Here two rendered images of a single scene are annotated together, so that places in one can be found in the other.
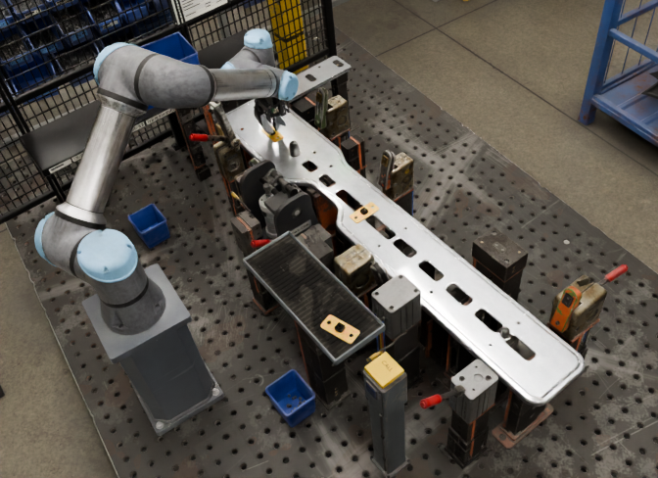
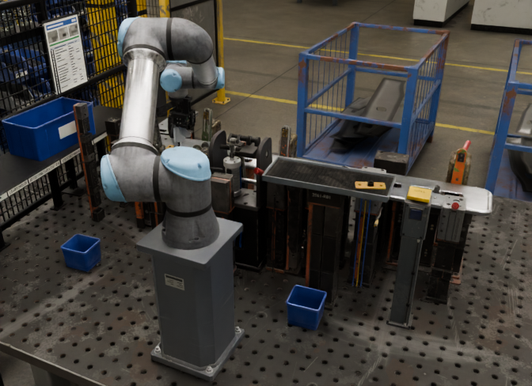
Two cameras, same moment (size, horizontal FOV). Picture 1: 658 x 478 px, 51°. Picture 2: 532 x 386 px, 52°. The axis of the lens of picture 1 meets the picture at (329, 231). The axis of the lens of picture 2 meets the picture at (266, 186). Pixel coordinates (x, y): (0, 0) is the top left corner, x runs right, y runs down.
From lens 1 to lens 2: 1.22 m
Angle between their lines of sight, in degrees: 36
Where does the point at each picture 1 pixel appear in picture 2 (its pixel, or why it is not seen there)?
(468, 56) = not seen: hidden behind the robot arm
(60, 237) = (134, 161)
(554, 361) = (475, 194)
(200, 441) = (251, 368)
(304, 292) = (324, 178)
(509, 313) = (427, 183)
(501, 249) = (394, 157)
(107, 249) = (188, 155)
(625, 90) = (316, 152)
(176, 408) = (220, 347)
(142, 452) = not seen: outside the picture
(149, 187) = (51, 237)
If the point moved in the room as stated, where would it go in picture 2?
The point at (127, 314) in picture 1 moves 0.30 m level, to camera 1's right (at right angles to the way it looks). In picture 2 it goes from (204, 222) to (294, 188)
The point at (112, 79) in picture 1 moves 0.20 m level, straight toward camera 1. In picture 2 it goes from (143, 35) to (202, 47)
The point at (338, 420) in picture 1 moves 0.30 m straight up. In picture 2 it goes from (343, 313) to (351, 235)
